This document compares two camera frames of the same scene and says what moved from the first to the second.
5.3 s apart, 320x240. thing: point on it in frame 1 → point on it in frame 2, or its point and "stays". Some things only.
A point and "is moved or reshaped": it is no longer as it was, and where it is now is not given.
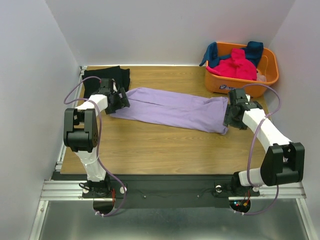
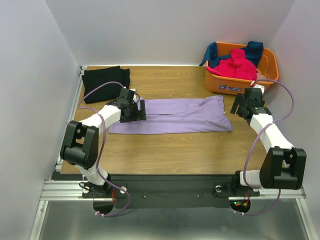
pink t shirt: [236, 66] stays
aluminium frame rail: [72, 190] stays
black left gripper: [123, 102] → [141, 114]
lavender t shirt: [176, 108] is moved or reshaped
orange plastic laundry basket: [216, 83] stays
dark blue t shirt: [253, 51] stays
